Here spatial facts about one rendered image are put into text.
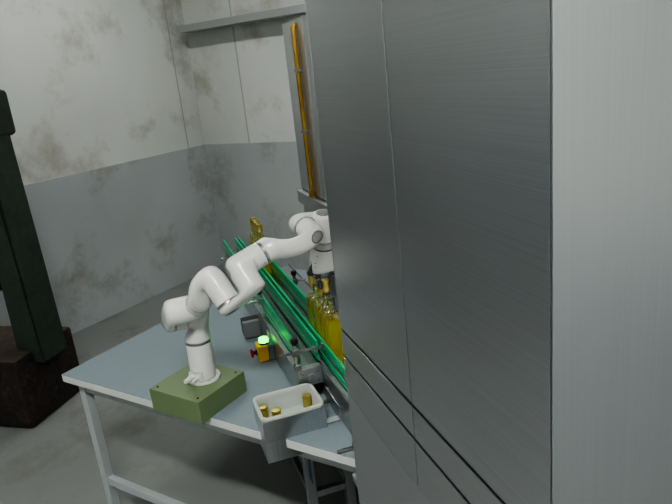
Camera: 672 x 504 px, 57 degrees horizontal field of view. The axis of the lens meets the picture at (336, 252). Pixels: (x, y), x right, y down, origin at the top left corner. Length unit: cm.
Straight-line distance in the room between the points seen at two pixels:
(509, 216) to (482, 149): 8
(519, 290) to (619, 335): 11
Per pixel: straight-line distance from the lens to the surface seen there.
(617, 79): 62
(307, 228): 201
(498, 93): 64
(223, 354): 284
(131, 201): 593
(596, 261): 64
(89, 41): 582
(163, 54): 633
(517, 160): 62
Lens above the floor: 193
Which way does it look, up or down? 17 degrees down
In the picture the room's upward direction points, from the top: 6 degrees counter-clockwise
